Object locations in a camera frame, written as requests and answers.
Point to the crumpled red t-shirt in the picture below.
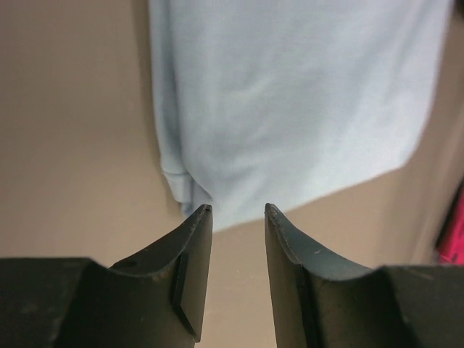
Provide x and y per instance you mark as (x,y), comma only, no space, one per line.
(450,247)

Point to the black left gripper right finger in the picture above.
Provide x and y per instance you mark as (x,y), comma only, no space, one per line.
(321,299)

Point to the clear plastic bin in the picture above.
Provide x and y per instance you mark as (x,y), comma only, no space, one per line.
(447,121)

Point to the light blue t-shirt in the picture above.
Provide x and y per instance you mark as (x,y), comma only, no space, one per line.
(285,102)

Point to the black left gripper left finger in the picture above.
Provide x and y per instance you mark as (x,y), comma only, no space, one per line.
(153,298)

